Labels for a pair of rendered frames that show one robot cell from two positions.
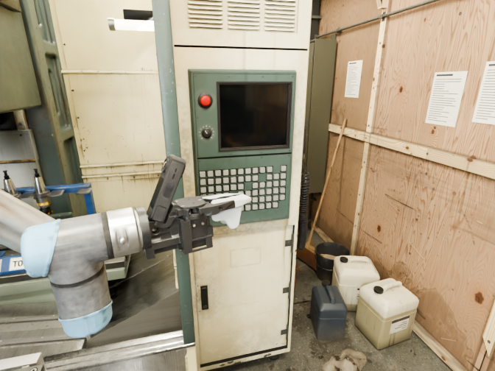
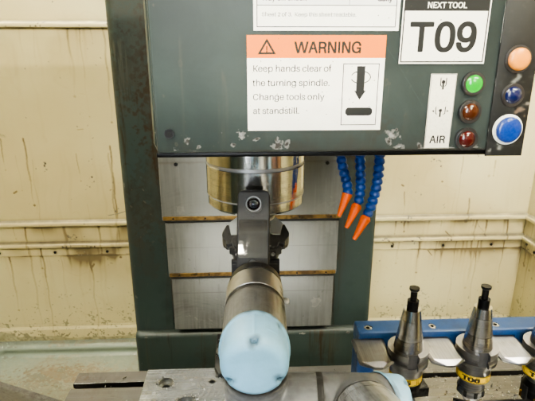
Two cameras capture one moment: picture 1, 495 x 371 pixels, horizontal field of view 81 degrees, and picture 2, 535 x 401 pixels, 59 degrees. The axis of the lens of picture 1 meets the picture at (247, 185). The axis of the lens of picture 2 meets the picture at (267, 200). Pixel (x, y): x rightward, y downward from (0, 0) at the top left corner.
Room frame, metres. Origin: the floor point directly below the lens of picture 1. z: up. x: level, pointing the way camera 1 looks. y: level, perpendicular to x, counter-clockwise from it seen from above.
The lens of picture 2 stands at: (0.46, 1.19, 1.67)
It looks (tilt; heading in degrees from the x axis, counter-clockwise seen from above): 18 degrees down; 12
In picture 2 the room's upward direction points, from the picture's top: straight up
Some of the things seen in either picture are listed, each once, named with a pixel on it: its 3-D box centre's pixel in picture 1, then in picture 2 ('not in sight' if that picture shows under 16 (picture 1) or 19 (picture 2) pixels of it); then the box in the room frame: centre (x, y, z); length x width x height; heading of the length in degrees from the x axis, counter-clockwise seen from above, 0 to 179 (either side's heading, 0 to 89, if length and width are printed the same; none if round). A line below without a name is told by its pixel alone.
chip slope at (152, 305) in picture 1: (112, 263); not in sight; (1.35, 0.73, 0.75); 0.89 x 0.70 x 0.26; 14
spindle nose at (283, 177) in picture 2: not in sight; (255, 166); (1.19, 1.36, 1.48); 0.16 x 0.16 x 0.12
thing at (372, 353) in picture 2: not in sight; (372, 354); (1.11, 1.15, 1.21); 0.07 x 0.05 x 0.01; 14
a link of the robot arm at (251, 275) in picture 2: not in sight; (257, 297); (0.99, 1.31, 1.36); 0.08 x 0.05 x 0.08; 103
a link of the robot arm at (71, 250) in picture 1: (70, 245); not in sight; (0.39, 0.27, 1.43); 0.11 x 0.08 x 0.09; 118
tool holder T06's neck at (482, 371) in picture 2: not in sight; (474, 366); (1.15, 0.99, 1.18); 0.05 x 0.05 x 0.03
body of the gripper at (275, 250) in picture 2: not in sight; (255, 272); (1.07, 1.33, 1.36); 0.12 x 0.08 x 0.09; 13
